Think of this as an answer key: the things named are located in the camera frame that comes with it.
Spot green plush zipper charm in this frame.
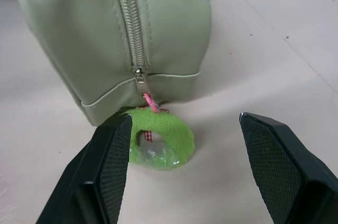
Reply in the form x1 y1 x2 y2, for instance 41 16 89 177
120 91 196 172

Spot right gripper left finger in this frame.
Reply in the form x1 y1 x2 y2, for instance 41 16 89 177
35 114 133 224

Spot light green zipper bag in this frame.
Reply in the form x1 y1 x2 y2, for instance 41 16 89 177
7 0 213 127

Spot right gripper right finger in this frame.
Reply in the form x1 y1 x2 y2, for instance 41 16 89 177
238 111 338 224

